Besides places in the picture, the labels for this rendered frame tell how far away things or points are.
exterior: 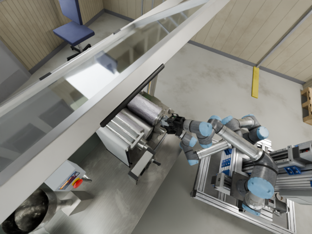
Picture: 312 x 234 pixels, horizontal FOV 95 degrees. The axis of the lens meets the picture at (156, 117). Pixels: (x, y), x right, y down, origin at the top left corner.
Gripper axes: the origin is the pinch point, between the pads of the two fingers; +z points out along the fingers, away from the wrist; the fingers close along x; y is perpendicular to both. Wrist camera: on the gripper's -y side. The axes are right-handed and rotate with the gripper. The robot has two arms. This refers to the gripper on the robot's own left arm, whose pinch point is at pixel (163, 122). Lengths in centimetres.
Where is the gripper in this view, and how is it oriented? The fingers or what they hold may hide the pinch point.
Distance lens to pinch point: 103.8
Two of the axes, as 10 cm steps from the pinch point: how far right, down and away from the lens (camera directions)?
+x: -5.7, 6.9, -4.4
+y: -4.2, -7.1, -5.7
